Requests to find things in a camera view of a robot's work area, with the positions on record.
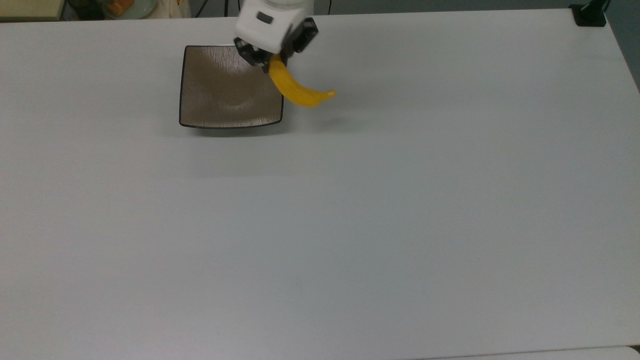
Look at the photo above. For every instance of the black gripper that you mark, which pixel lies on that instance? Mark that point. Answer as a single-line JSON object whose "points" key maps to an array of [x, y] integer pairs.
{"points": [[284, 53]]}

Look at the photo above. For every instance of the yellow banana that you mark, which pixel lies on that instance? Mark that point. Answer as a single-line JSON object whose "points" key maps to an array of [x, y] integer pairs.
{"points": [[295, 92]]}

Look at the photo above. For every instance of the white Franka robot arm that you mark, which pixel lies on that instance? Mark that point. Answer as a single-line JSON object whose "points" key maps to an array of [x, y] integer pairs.
{"points": [[270, 25]]}

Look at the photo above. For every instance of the square brown ceramic plate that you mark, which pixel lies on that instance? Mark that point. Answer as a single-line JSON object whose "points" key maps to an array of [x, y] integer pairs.
{"points": [[225, 90]]}

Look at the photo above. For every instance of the beige bag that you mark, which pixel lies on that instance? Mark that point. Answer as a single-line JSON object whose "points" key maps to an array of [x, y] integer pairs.
{"points": [[172, 7]]}

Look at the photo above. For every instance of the bowl with orange food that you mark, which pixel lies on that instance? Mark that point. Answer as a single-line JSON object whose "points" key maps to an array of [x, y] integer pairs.
{"points": [[127, 7]]}

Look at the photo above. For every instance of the wooden board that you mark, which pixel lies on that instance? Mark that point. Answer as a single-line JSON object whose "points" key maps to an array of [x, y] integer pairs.
{"points": [[30, 7]]}

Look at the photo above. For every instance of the black pole clamp base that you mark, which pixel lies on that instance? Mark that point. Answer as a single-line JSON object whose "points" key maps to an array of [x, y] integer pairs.
{"points": [[590, 19]]}

